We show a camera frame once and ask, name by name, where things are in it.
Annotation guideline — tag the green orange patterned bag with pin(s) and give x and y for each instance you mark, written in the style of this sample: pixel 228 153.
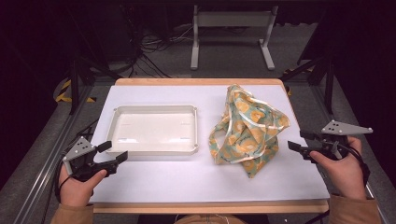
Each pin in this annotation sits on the green orange patterned bag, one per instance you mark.
pixel 249 133

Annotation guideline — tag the person's left hand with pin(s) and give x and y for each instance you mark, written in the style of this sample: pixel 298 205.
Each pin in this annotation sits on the person's left hand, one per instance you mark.
pixel 76 191

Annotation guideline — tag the person's torso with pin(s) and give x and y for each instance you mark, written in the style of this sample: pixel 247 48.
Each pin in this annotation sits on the person's torso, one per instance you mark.
pixel 211 219

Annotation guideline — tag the person's right hand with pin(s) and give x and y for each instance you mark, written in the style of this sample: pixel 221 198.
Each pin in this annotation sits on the person's right hand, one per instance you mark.
pixel 342 174

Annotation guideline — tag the black metal stand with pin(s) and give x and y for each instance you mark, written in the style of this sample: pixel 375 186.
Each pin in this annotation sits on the black metal stand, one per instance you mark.
pixel 74 81
pixel 328 81

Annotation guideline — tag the white plastic tray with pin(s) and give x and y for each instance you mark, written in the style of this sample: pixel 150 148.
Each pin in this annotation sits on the white plastic tray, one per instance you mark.
pixel 154 130

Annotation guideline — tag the white metal stand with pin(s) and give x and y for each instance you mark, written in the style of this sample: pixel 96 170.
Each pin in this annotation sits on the white metal stand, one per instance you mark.
pixel 233 19

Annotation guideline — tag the wooden table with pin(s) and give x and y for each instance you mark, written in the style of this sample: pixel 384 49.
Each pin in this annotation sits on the wooden table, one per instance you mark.
pixel 199 81

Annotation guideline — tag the white table mat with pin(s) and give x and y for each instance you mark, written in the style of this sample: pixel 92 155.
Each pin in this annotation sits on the white table mat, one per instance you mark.
pixel 174 177

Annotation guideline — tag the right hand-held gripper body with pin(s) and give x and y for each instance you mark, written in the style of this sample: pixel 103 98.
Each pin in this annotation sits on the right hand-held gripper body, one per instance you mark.
pixel 334 140

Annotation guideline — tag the aluminium rail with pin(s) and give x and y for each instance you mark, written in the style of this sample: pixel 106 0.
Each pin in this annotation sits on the aluminium rail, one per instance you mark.
pixel 378 205
pixel 46 168

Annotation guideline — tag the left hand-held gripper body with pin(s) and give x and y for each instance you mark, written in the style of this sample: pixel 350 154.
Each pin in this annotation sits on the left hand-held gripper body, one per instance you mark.
pixel 81 166

